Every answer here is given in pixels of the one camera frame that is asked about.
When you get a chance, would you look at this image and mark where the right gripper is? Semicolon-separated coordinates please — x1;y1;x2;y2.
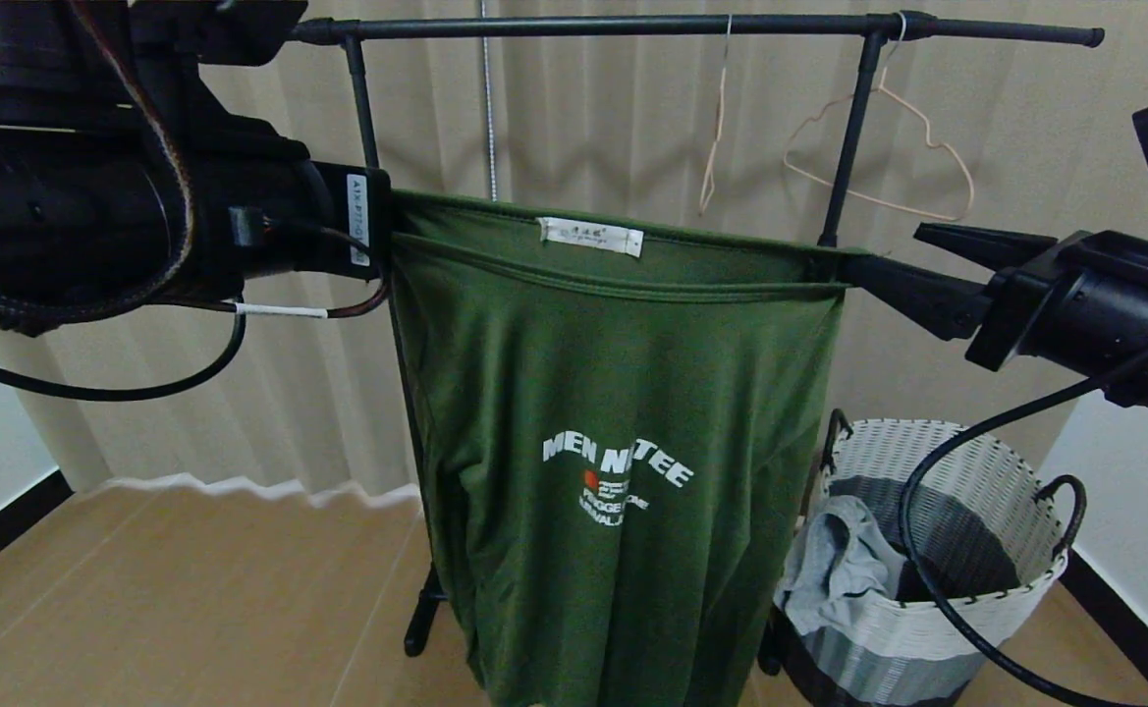
841;221;1148;379

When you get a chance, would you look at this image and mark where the pale grey garment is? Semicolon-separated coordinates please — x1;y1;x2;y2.
773;494;918;639

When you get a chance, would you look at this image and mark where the black clothes rack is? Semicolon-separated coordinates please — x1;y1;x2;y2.
289;10;1105;679

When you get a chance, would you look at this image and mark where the pink clothes hanger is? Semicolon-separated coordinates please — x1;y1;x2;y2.
698;15;732;217
783;12;977;223

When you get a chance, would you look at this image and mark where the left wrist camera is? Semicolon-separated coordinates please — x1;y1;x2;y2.
127;0;311;163

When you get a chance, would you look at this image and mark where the beige curtain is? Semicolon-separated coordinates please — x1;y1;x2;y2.
0;0;1148;512

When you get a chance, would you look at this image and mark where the white laundry basket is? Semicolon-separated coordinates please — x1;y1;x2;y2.
758;408;1087;707

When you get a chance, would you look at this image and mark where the green printed shirt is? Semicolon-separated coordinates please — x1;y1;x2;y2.
387;189;869;707

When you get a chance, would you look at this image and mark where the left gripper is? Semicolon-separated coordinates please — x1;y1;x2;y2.
0;128;393;310

